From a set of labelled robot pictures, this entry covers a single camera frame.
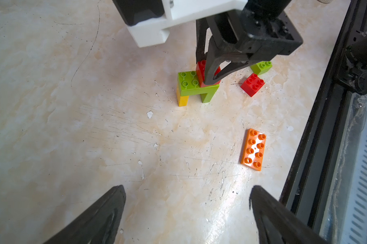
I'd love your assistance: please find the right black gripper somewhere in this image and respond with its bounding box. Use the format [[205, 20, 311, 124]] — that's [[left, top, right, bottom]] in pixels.
[[196, 1, 303, 85]]

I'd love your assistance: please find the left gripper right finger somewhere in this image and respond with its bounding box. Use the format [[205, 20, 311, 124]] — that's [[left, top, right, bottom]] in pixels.
[[250, 186, 327, 244]]

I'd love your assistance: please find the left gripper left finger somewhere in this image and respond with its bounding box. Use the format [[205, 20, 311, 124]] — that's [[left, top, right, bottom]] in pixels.
[[45, 185, 126, 244]]

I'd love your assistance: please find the red lego brick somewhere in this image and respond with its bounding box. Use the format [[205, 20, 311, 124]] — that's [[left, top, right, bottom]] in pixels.
[[240, 73, 265, 97], [196, 60, 209, 87]]

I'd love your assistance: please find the long green lego brick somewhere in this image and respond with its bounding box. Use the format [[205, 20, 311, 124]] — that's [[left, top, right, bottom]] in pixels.
[[177, 71, 219, 97]]

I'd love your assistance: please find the small green lego brick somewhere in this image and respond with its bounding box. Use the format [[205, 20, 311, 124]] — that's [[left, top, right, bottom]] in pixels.
[[200, 91, 216, 103], [250, 61, 273, 75]]

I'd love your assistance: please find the yellow lego brick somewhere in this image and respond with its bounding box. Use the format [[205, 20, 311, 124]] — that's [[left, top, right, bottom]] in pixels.
[[176, 88, 189, 107]]

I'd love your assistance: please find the orange long lego brick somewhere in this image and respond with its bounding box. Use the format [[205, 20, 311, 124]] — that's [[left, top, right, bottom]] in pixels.
[[240, 128, 267, 171]]

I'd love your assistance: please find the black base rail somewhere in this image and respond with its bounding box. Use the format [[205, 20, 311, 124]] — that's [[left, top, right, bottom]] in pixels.
[[279, 0, 367, 229]]

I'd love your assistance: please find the white slotted cable duct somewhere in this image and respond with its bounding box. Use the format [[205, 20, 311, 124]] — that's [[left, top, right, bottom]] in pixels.
[[340, 105, 367, 244]]

